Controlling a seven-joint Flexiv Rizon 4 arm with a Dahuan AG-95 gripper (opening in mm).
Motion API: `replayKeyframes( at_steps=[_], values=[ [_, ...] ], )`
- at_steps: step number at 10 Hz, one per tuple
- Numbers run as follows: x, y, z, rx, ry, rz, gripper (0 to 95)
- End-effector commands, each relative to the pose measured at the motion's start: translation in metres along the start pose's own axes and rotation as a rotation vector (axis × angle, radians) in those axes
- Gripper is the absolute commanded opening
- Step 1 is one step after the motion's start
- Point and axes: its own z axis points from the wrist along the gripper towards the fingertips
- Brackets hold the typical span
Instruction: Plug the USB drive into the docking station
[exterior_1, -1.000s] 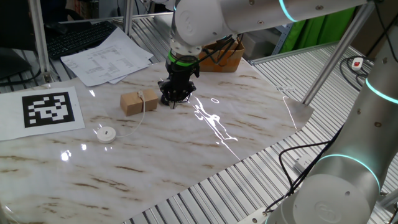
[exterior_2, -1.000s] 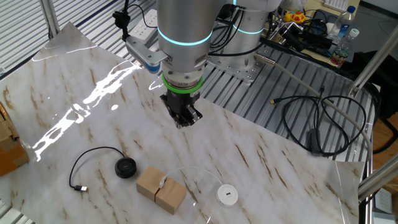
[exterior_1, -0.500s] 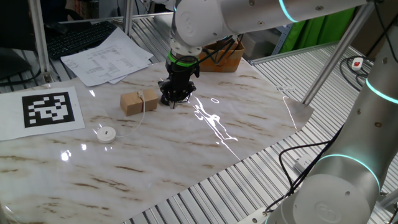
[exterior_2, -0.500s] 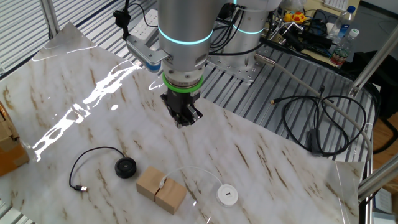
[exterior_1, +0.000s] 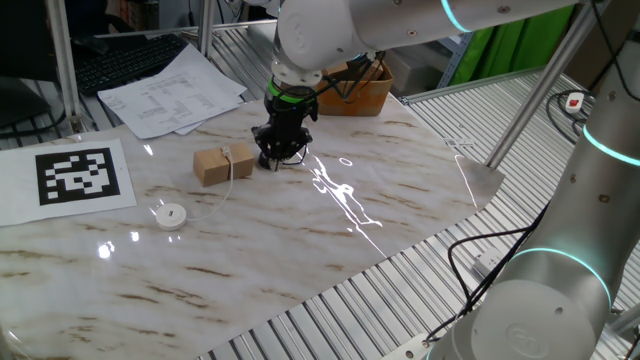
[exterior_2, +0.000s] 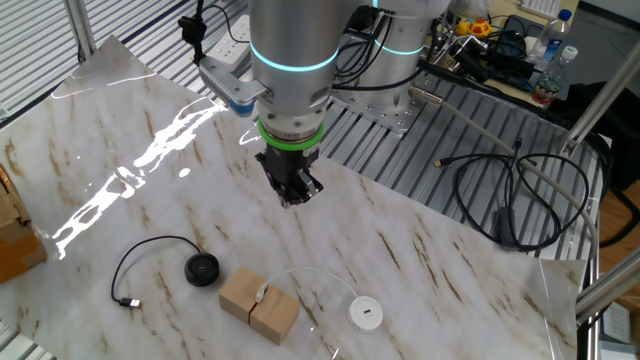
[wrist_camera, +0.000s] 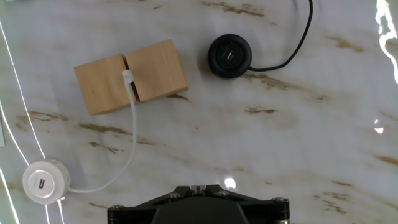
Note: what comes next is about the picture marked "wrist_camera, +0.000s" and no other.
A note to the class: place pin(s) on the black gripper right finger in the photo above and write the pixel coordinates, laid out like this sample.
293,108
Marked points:
267,211

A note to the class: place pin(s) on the light wooden cube block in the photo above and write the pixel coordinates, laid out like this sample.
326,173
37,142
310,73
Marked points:
155,71
101,85

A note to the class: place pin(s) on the white round docking station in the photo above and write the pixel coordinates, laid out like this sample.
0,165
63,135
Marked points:
46,168

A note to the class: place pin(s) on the marble patterned sheet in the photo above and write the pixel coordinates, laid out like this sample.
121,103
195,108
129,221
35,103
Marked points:
248,140

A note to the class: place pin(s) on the black round docking station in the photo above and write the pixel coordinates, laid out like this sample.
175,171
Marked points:
230,67

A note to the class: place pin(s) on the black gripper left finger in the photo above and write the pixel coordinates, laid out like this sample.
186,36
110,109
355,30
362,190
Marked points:
133,211

